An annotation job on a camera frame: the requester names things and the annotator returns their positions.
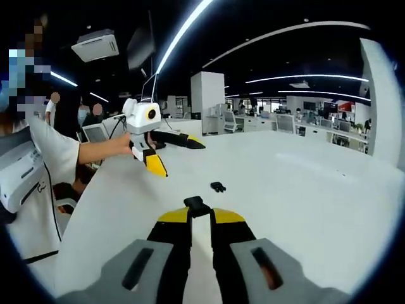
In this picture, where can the long ceiling light strip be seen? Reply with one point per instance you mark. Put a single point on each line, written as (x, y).
(180, 35)

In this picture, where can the ceiling air conditioner unit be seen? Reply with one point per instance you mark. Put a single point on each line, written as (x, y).
(95, 46)

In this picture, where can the black plastic buckle part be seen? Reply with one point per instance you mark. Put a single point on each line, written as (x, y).
(196, 204)
(216, 185)

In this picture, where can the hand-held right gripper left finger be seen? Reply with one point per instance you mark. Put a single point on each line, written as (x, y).
(171, 247)

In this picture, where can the white office chair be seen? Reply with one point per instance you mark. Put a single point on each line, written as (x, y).
(284, 123)
(95, 133)
(230, 120)

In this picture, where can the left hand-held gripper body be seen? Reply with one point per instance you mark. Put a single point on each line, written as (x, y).
(139, 117)

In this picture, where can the person's left hand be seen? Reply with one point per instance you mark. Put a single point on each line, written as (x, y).
(125, 144)

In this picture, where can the white grey chest device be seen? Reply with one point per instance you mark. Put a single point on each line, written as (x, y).
(19, 177)

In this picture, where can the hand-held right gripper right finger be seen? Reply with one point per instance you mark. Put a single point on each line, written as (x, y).
(234, 247)

